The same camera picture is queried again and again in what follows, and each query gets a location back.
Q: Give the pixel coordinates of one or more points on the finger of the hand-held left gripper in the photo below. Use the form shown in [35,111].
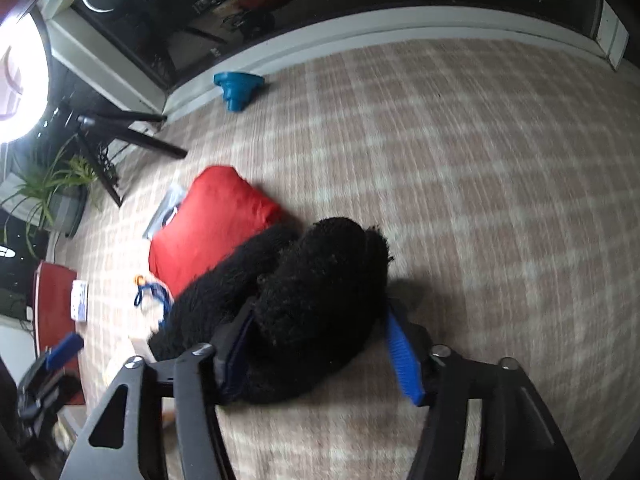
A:
[64,352]

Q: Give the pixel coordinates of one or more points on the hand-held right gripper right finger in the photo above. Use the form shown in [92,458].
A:
[404,360]

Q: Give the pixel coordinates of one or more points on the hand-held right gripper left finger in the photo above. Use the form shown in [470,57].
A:
[234,362]

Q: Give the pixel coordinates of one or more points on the black plush toy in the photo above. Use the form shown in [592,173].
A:
[310,285]

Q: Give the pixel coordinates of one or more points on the red pillow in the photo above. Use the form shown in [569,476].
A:
[210,220]

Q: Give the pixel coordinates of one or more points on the red box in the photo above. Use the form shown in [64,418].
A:
[52,300]

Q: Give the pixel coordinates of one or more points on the white patterned small box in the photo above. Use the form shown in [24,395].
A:
[80,301]

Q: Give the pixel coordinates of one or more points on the grey printed packet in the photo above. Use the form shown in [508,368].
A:
[162,212]

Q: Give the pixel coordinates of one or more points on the green potted plant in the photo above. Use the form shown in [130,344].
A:
[45,185]

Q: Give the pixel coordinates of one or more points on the black tripod stand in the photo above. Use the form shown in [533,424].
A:
[140,137]

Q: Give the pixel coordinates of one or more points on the blue plastic funnel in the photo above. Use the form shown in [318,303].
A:
[237,87]

